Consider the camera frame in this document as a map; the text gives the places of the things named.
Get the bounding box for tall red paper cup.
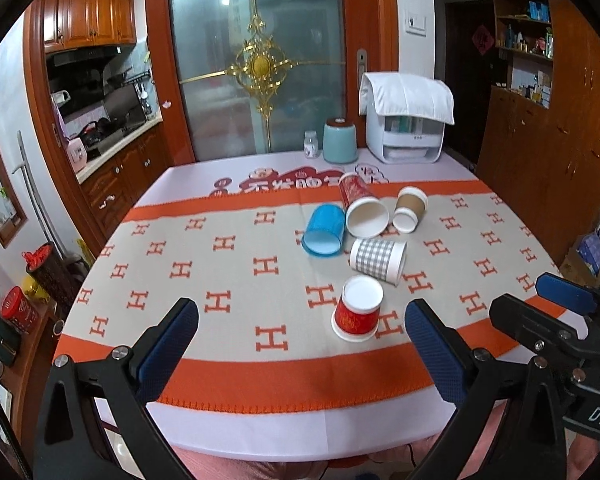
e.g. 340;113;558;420
338;172;392;239

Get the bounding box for blue paper cup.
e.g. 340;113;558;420
301;203;347;259

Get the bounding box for yellow container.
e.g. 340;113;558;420
22;277;51;306

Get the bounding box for wooden upper kitchen cabinets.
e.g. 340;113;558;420
40;0;138;54

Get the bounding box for brown paper cup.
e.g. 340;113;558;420
391;186;428;234

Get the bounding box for white quilted cover cloth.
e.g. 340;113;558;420
358;71;456;126

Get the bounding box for cardboard box with packages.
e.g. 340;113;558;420
560;220;600;291

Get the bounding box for person's pink clothed legs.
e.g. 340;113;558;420
172;400;518;480

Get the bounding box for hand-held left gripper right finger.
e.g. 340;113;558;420
404;298;578;480

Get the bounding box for black cable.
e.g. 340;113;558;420
365;444;417;480

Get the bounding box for red round tin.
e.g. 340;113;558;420
1;286;40;335

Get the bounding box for white wall switch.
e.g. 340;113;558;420
403;11;428;36

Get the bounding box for grey checkered paper cup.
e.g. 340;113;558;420
349;238;407;287

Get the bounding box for metal door handle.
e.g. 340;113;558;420
355;48;369;92

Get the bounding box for black basket with red filling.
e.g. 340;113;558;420
25;241;77;313

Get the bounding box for wooden kitchen cabinets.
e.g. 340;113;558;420
77;124;174;252
40;0;138;54

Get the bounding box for red diamond door decoration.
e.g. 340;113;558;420
471;27;494;56

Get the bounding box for white countertop appliance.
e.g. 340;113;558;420
367;109;446;166

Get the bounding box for wooden lower kitchen cabinets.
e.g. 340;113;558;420
77;124;174;252

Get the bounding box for bottles and boxes on shelf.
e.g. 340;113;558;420
497;0;554;108

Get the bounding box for wooden wall frame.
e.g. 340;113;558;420
0;135;29;249

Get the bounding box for pink kitchen appliance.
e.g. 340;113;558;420
65;137;90;174

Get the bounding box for short red paper cup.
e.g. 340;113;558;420
331;275;384;343

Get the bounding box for teal canister with brown lid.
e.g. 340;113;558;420
322;117;359;164

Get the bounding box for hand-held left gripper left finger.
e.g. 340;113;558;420
32;297;201;480

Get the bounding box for dark entrance door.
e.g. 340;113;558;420
444;0;497;167

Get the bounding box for grey long pole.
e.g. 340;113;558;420
17;130;63;263

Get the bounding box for wooden shelf cabinet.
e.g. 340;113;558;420
476;0;600;273

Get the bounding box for orange patterned tablecloth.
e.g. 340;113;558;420
60;149;574;472

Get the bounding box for frosted glass door gold ornament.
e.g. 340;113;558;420
167;0;349;162

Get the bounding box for person's right forearm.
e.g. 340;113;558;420
566;447;600;480

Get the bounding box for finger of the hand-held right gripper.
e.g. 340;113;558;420
489;294;590;362
535;271;600;317

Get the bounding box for black range hood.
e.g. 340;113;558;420
46;45;136;87

